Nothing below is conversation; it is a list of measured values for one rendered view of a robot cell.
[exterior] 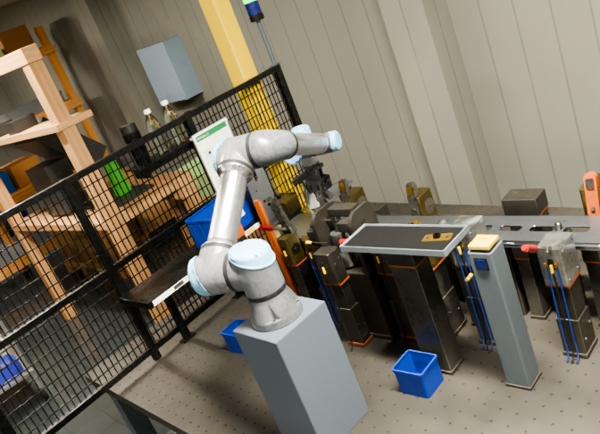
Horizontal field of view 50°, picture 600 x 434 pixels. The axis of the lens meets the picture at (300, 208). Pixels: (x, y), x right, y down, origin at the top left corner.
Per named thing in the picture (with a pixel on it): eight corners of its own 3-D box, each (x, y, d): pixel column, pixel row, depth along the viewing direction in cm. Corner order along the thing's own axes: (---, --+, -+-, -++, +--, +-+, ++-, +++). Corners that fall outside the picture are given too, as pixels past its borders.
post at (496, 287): (542, 373, 181) (504, 239, 167) (531, 391, 177) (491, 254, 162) (517, 369, 187) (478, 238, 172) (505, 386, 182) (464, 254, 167)
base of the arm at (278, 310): (276, 336, 172) (262, 305, 169) (243, 327, 184) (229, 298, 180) (313, 304, 181) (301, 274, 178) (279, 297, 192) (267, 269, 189)
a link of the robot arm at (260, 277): (275, 296, 171) (256, 253, 167) (234, 302, 177) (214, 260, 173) (291, 272, 181) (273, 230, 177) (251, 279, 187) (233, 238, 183)
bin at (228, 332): (262, 339, 254) (254, 321, 251) (245, 355, 248) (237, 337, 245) (245, 336, 262) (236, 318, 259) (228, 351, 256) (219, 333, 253)
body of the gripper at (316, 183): (321, 196, 251) (313, 168, 246) (305, 194, 257) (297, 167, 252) (333, 187, 256) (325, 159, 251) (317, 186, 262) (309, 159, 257)
